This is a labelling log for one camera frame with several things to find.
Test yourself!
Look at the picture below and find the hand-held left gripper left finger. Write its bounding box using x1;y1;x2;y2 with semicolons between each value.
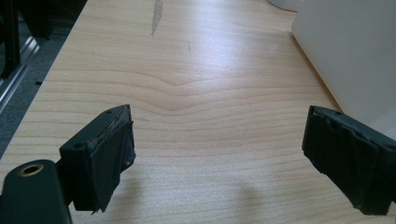
58;104;137;216

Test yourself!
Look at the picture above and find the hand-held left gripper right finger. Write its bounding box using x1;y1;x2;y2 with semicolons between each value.
301;105;396;217

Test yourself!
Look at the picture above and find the large white box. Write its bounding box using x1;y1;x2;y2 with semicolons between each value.
290;0;396;142

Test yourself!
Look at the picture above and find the black metal stand post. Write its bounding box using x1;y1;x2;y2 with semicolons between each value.
0;0;22;79

